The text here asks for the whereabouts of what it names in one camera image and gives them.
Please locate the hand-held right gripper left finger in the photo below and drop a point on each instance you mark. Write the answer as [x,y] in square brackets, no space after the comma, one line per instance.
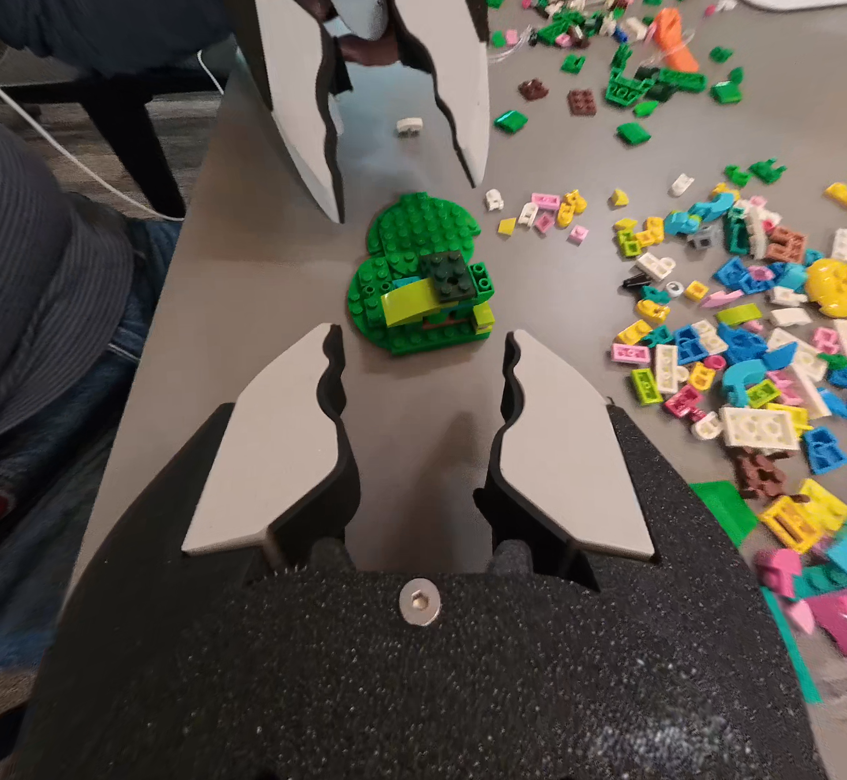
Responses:
[271,456]

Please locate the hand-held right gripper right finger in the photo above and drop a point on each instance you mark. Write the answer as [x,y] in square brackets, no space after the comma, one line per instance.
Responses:
[569,462]

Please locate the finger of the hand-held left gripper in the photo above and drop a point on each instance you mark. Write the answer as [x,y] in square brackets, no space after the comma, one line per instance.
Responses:
[294,92]
[450,52]

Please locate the lime lego plate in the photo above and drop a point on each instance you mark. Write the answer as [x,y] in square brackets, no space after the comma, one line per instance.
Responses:
[646,387]

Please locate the green lego build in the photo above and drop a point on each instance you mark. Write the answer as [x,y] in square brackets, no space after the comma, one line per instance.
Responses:
[417,231]

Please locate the dark green lego bracket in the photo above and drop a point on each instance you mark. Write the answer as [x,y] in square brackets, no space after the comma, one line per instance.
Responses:
[450,274]

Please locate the clear curved lego piece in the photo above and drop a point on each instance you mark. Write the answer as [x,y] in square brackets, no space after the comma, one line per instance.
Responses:
[513,52]

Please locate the small white lego brick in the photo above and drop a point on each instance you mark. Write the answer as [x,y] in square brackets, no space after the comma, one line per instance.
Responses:
[410,126]

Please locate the dark brown small lego brick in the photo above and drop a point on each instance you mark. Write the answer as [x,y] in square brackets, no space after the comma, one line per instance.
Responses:
[533,89]

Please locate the green curved lego slope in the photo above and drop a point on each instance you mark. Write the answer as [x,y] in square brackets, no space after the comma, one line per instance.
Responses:
[726,92]
[633,133]
[511,122]

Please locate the pile of green brown lego pieces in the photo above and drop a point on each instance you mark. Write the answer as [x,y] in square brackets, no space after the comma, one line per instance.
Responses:
[595,13]

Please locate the white lego piece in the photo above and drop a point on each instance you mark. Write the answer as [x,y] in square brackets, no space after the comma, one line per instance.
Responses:
[527,214]
[493,199]

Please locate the small yellow lego tile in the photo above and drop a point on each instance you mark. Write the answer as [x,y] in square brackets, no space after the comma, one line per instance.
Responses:
[507,227]

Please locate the yellow lego clip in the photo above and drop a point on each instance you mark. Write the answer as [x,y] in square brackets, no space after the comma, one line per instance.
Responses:
[564,216]
[576,199]
[837,193]

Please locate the small pink lego plate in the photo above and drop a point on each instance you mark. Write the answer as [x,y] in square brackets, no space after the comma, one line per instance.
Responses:
[544,222]

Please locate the pile of colourful lego pieces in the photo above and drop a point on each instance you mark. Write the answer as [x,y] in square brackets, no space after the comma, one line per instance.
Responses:
[754,343]

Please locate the yellow lego slope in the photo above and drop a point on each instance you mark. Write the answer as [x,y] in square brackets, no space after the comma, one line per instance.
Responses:
[619,198]

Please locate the small pink lego tile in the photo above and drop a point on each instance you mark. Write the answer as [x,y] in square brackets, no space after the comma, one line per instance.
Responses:
[578,236]

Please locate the white lego clip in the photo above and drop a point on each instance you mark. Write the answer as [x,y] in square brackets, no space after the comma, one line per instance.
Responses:
[681,184]

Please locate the pink white lego flower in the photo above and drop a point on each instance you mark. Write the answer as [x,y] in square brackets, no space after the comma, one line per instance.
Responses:
[722,5]

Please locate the long teal lego plate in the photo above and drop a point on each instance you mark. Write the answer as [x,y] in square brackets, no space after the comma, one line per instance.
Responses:
[791,648]

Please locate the green lego clip plate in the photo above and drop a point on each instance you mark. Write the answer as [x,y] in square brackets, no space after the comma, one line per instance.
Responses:
[767,170]
[736,175]

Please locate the person's left hand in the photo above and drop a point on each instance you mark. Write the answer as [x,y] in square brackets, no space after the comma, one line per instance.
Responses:
[370,54]

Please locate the person's jeans leg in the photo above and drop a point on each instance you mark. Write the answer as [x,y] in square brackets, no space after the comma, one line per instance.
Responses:
[59,462]

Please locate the orange brick separator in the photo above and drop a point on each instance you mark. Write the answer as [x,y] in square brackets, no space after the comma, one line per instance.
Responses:
[671,42]

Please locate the person's dark striped sweater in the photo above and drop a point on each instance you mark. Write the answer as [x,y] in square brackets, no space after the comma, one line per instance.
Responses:
[46,277]

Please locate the green lego bracket piece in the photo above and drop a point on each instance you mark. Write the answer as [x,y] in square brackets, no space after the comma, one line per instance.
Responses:
[573,63]

